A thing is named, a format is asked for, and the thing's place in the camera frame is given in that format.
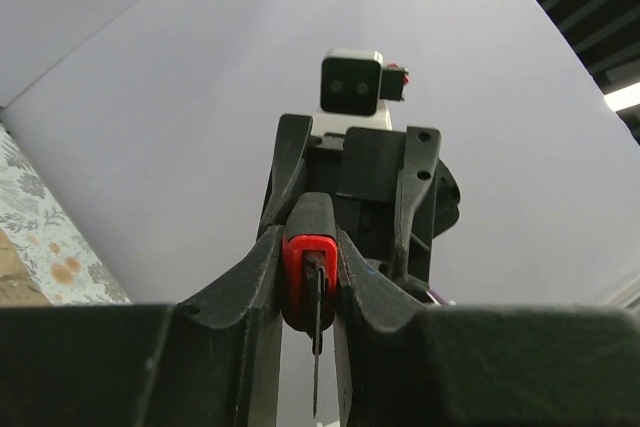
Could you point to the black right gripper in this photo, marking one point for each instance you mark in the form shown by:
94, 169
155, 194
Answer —
391, 192

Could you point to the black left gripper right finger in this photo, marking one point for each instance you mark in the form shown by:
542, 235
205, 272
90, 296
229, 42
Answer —
382, 356

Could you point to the red black utility knife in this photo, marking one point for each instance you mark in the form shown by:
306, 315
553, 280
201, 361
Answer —
310, 271

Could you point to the floral patterned table mat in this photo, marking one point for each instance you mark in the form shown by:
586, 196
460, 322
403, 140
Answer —
44, 258

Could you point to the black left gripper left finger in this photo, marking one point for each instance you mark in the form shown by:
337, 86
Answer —
230, 343

